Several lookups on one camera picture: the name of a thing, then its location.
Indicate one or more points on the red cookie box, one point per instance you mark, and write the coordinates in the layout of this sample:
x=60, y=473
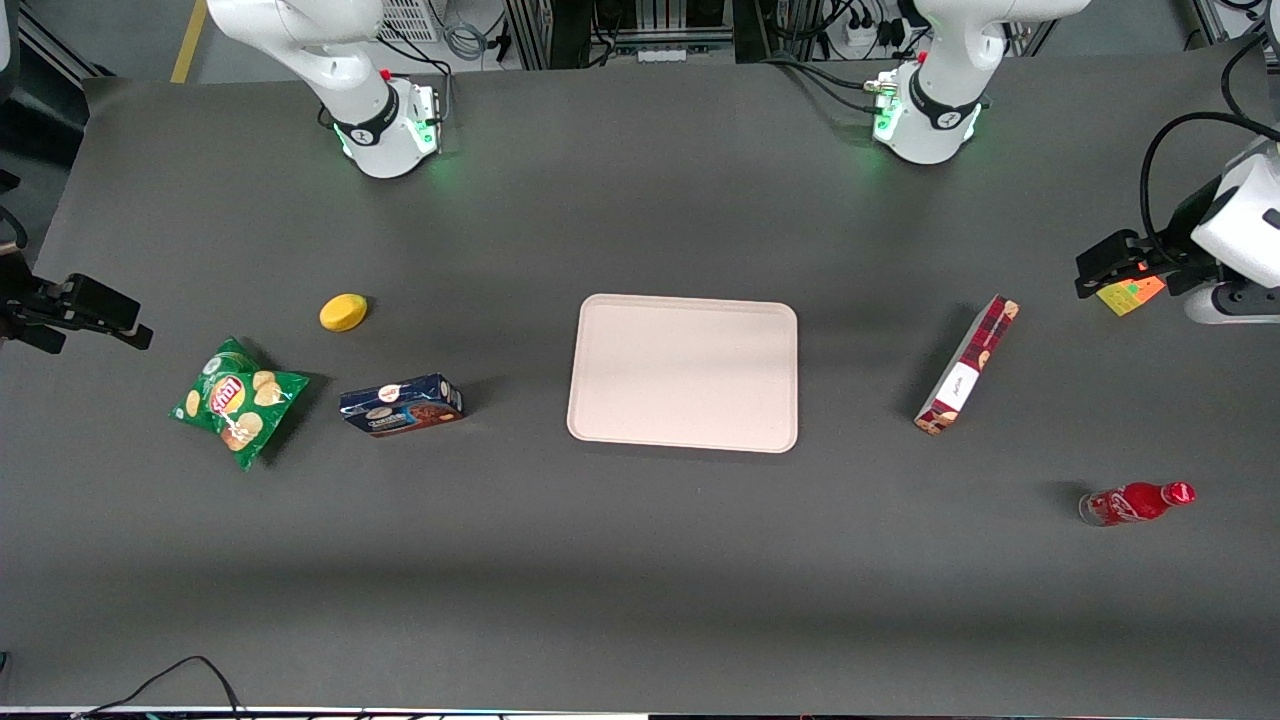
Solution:
x=965, y=368

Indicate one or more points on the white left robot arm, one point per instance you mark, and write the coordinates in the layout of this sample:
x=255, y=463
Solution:
x=940, y=120

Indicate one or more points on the blue cookie box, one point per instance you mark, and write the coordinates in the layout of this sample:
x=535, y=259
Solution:
x=402, y=405

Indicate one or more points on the beige plastic tray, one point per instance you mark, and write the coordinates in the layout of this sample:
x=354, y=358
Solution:
x=685, y=372

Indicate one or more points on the white ventilated box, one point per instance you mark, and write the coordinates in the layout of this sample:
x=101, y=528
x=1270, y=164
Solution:
x=410, y=18

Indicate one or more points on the colourful puzzle cube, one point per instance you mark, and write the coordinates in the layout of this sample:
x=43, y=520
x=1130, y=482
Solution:
x=1128, y=296

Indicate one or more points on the green chips bag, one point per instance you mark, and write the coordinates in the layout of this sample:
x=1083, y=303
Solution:
x=238, y=402

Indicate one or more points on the yellow lemon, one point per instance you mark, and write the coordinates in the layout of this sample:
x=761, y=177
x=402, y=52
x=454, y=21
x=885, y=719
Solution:
x=343, y=312

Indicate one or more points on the red soda bottle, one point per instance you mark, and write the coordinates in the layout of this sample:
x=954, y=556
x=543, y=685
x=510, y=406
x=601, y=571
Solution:
x=1130, y=503

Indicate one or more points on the white power strip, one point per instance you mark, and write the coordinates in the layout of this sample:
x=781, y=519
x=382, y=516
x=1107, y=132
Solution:
x=860, y=36

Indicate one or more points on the dark grey table mat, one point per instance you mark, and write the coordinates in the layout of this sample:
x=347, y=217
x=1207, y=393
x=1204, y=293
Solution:
x=640, y=580

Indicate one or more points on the black equipment rack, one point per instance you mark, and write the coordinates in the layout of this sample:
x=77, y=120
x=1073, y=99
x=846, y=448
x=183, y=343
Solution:
x=620, y=25

